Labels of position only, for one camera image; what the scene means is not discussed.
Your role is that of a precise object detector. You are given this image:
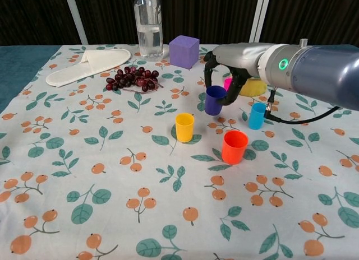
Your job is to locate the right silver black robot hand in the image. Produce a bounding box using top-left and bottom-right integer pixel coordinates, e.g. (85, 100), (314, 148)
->
(204, 43), (274, 106)

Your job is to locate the dark blue plastic cup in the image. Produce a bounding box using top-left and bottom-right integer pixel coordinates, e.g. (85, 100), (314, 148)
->
(204, 85), (227, 116)

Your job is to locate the light blue plastic cup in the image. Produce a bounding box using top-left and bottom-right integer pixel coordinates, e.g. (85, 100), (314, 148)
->
(248, 103), (267, 130)

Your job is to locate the yellow plastic cup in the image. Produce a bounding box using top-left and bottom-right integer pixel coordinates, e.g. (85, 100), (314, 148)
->
(175, 113), (195, 143)

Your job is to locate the yellow packing tape roll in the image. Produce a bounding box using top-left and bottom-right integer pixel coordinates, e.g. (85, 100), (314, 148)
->
(238, 76), (267, 98)

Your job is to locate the purple foam cube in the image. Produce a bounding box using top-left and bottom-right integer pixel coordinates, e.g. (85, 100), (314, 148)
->
(168, 35), (200, 69)

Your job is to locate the clear plastic water bottle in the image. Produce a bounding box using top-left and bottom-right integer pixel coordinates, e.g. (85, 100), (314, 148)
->
(133, 0), (164, 62)

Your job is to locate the orange plastic cup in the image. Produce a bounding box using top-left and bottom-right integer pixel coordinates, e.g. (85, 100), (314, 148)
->
(221, 130), (249, 165)

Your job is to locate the dark red grape bunch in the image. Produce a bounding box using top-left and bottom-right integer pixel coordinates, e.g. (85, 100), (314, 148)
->
(105, 66), (164, 95)

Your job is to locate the white disposable slipper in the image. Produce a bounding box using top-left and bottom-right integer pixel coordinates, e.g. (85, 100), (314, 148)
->
(45, 48), (132, 89)

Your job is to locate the floral print tablecloth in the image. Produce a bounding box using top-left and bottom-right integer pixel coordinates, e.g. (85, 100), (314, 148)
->
(0, 43), (359, 260)

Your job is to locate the teal table cover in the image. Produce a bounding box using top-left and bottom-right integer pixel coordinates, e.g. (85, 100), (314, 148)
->
(0, 43), (359, 115)

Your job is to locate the white screen frame post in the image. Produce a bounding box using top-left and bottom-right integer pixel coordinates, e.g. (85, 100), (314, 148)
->
(63, 0), (89, 45)
(248, 0), (271, 45)

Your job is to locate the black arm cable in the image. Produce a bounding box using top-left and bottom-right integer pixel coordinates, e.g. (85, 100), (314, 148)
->
(263, 86), (342, 125)

